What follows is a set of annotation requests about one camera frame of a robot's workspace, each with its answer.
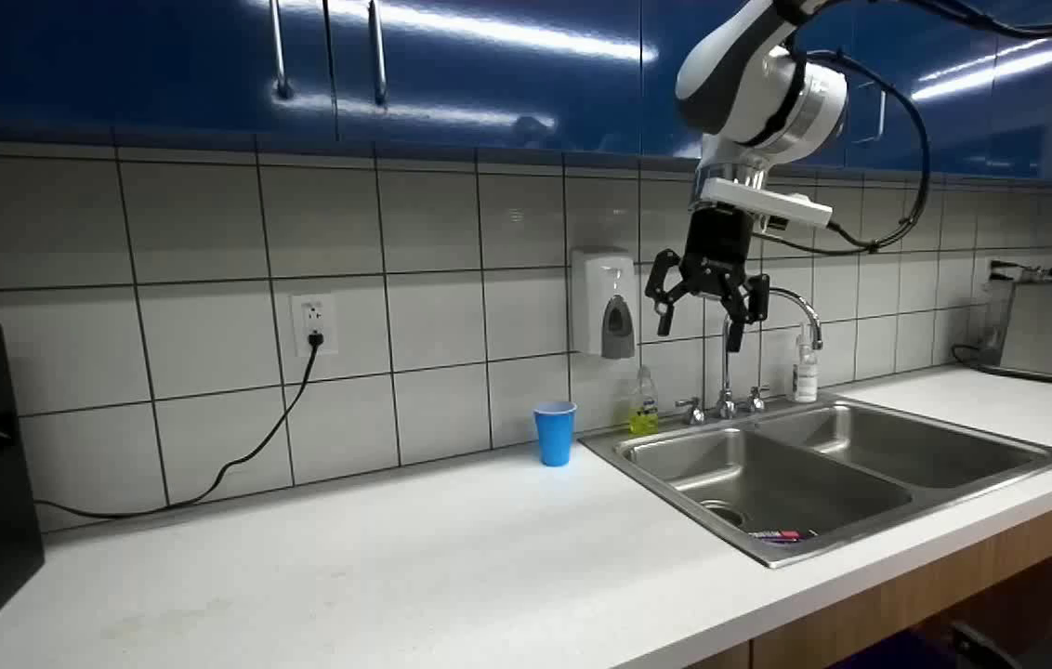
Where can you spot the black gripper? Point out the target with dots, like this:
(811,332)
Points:
(718,246)

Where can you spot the purple protein bar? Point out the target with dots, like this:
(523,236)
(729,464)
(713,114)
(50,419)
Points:
(781,537)

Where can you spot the stainless steel double sink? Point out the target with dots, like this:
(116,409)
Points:
(823,476)

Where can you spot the chrome faucet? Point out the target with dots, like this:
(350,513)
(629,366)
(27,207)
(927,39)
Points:
(811,318)

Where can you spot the clear pump soap bottle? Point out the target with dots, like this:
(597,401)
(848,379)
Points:
(806,377)

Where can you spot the yellow-green dish soap bottle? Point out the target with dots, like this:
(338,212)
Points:
(642,414)

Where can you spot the blue plastic cup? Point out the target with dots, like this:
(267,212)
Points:
(557,438)

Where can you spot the silver coffee machine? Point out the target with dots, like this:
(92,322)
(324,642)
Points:
(1045,327)

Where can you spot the wooden base cabinet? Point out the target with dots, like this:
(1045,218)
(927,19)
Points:
(920,595)

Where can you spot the white wall soap dispenser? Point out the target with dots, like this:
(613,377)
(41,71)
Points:
(600,299)

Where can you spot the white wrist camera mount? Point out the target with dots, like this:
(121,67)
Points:
(760,199)

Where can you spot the white wall power outlet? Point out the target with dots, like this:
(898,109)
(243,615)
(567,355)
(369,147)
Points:
(313,318)

